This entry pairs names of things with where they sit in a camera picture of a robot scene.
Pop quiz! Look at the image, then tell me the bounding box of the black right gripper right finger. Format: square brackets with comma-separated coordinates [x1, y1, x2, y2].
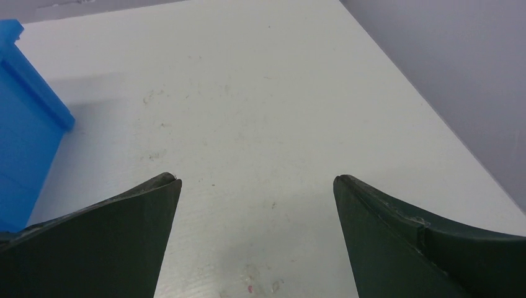
[333, 175, 525, 297]

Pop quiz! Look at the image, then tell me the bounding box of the blue plastic bin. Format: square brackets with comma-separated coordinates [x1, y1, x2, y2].
[1, 19, 75, 232]

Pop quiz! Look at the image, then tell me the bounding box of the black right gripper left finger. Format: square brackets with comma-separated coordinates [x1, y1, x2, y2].
[1, 173, 182, 297]

